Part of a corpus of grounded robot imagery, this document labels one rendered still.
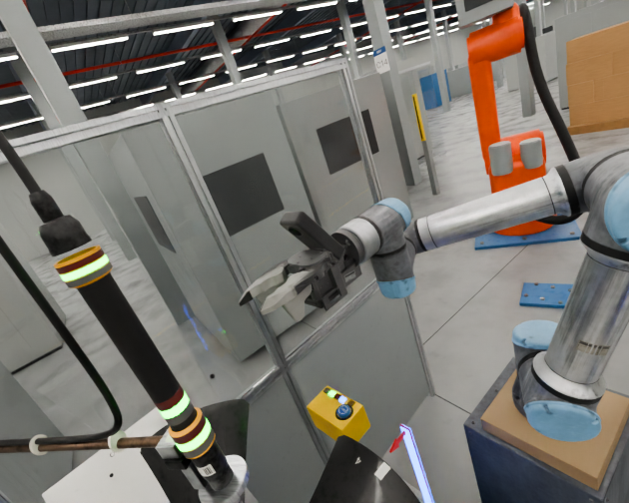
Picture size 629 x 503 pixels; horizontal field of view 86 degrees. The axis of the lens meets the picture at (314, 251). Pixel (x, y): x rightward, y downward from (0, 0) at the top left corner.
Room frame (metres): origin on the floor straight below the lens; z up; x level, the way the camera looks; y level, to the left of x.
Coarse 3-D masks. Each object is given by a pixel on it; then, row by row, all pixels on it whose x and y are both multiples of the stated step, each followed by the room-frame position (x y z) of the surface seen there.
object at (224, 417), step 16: (240, 400) 0.52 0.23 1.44; (208, 416) 0.51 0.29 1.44; (224, 416) 0.50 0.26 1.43; (240, 416) 0.50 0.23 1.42; (160, 432) 0.52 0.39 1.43; (224, 432) 0.48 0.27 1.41; (240, 432) 0.48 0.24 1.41; (144, 448) 0.51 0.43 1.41; (224, 448) 0.47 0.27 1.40; (240, 448) 0.46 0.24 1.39; (160, 464) 0.49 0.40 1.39; (160, 480) 0.48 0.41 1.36; (176, 480) 0.47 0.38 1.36; (176, 496) 0.45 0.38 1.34; (192, 496) 0.44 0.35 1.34; (240, 496) 0.41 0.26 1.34
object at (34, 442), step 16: (0, 144) 0.34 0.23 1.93; (16, 160) 0.35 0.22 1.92; (32, 176) 0.35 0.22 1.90; (32, 192) 0.34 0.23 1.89; (0, 240) 0.38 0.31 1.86; (16, 272) 0.37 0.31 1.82; (32, 288) 0.37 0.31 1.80; (48, 304) 0.38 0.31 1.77; (64, 336) 0.37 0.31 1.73; (80, 352) 0.38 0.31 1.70; (96, 384) 0.37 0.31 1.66; (112, 400) 0.38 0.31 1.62; (112, 432) 0.39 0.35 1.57; (32, 448) 0.44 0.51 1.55; (112, 448) 0.38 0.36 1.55
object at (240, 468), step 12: (168, 432) 0.37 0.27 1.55; (168, 444) 0.35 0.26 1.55; (168, 456) 0.35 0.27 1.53; (180, 456) 0.34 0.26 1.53; (228, 456) 0.38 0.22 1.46; (168, 468) 0.35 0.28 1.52; (180, 468) 0.34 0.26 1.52; (192, 468) 0.34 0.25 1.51; (240, 468) 0.35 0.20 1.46; (192, 480) 0.34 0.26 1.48; (204, 480) 0.35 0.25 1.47; (240, 480) 0.34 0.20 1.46; (204, 492) 0.34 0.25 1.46; (216, 492) 0.33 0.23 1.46; (228, 492) 0.33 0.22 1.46; (240, 492) 0.32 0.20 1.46
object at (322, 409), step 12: (324, 396) 0.84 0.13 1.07; (312, 408) 0.82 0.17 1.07; (324, 408) 0.80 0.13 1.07; (336, 408) 0.78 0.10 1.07; (360, 408) 0.75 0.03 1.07; (324, 420) 0.76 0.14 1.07; (336, 420) 0.74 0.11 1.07; (348, 420) 0.73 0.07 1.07; (360, 420) 0.74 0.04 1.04; (324, 432) 0.79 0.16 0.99; (336, 432) 0.73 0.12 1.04; (348, 432) 0.71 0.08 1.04; (360, 432) 0.74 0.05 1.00
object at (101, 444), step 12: (48, 444) 0.44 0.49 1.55; (60, 444) 0.43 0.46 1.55; (72, 444) 0.42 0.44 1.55; (84, 444) 0.41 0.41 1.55; (96, 444) 0.40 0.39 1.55; (108, 444) 0.39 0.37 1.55; (120, 444) 0.39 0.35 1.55; (132, 444) 0.38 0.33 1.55; (144, 444) 0.37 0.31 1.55; (156, 444) 0.36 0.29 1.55
